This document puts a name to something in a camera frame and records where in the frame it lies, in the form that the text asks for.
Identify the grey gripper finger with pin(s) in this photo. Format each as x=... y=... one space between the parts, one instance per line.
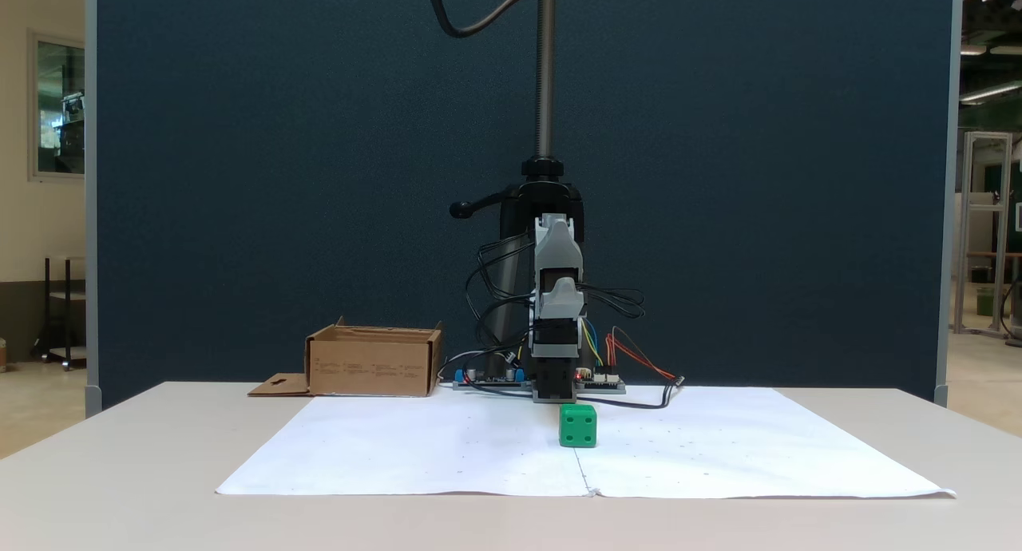
x=562 y=305

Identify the green dice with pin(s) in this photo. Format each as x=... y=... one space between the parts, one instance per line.
x=578 y=426

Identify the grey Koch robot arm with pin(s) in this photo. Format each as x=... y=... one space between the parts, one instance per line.
x=557 y=243

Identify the green bin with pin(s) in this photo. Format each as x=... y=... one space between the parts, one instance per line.
x=985 y=302

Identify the circuit board with white connectors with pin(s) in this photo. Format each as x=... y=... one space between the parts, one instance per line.
x=607 y=386

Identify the brown cardboard box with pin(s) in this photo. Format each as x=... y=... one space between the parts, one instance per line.
x=371 y=369

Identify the black tripod with metal pole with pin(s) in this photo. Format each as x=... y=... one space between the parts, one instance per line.
x=545 y=72

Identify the white paper sheet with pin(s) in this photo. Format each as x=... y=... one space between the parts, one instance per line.
x=718 y=447

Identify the dark blue partition panel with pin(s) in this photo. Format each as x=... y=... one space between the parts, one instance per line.
x=239 y=176

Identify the fluorescent ceiling light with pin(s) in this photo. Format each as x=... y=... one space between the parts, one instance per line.
x=990 y=92

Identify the black shelf cart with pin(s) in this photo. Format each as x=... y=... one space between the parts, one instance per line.
x=46 y=311

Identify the aluminium profile frame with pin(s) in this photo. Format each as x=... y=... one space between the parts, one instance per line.
x=964 y=239

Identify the framed wall window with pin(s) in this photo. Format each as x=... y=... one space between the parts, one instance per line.
x=60 y=96

